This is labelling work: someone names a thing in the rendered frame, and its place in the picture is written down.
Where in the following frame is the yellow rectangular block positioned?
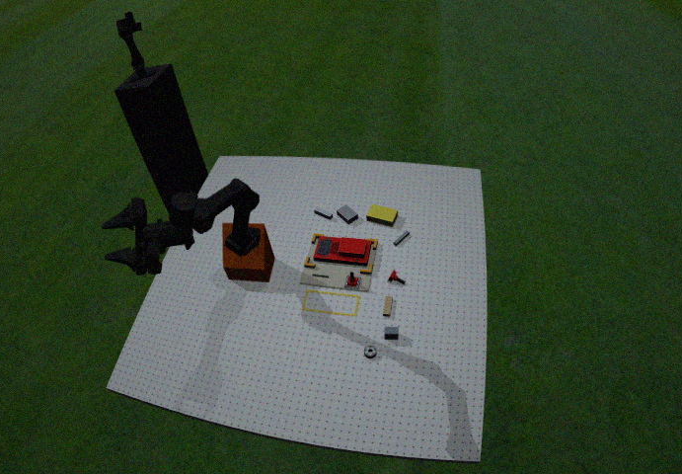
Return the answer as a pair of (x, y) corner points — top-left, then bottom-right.
(366, 203), (398, 227)

